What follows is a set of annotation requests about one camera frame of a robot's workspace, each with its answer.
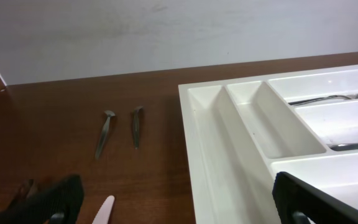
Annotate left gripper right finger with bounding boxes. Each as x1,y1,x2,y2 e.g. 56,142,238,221
272,172,358,224

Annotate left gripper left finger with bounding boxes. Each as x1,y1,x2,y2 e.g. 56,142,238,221
0,174,85,223

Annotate large metal spoon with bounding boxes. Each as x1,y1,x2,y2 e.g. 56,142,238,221
328,143,358,151

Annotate white cutlery tray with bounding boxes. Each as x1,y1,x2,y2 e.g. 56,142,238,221
178,65,358,223

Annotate metal fork dark handle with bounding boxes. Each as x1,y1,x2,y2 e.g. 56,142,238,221
288,95,353,106

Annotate pink plastic knife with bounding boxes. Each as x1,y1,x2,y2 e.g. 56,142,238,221
92,195,115,224

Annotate small metal spoon left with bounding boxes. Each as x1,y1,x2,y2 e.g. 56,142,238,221
94,110,115,159

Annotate small metal spoon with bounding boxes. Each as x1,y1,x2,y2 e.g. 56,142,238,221
94,110,115,159
132,106,143,149

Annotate small metal spoon right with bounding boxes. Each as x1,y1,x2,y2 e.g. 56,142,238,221
132,106,143,149

